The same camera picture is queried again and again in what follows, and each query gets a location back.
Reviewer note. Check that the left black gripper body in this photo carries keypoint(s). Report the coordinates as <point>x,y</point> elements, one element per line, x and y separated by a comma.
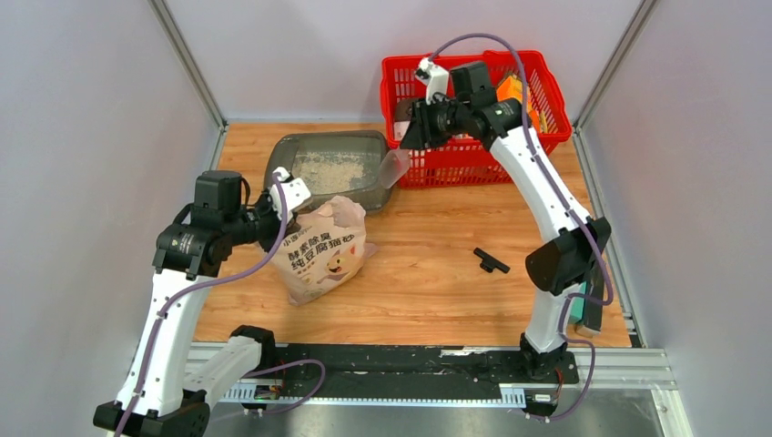
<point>268,221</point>

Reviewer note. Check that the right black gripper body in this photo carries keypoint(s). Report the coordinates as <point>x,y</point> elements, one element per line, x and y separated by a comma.
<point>445,121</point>

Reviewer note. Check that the clear plastic scoop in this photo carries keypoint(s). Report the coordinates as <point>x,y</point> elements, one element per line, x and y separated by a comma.
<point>393,167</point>

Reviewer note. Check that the pink cat litter bag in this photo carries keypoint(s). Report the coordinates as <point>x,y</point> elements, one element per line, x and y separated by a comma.
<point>329,248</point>

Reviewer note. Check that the black bag clip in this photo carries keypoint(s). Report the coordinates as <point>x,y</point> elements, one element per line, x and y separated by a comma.
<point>490,263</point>

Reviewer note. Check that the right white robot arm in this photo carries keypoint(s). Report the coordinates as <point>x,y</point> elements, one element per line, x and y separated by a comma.
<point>463,101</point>

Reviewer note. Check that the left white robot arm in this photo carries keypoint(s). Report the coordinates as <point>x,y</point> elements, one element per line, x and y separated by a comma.
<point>159,397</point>

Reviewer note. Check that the grey litter box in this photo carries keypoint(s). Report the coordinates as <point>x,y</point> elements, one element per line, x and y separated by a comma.
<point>338,163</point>

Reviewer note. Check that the red plastic basket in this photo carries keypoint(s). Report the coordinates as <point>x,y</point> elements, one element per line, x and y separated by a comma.
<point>464,162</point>

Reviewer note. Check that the orange sponge pack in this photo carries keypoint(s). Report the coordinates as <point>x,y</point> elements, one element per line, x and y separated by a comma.
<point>512,87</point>

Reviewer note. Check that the teal black brush block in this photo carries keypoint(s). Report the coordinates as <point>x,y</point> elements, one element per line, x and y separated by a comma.
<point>585,316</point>

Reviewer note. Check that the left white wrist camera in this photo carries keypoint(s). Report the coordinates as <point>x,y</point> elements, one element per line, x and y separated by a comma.
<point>288,194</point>

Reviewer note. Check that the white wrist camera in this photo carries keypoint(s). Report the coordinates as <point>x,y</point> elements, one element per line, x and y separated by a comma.
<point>435,78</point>
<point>288,194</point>

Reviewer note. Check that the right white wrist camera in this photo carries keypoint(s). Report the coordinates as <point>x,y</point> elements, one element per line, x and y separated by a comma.
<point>435,78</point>

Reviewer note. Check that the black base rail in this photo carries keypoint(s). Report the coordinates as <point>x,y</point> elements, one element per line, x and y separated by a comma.
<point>404,373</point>

